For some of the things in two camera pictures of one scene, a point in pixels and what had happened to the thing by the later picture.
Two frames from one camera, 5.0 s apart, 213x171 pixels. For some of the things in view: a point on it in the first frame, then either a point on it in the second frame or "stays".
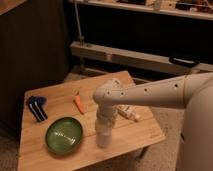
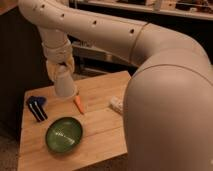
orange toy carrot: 78,102 stays
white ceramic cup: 103,139 → 64,84
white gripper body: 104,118 → 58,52
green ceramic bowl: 63,135 stays
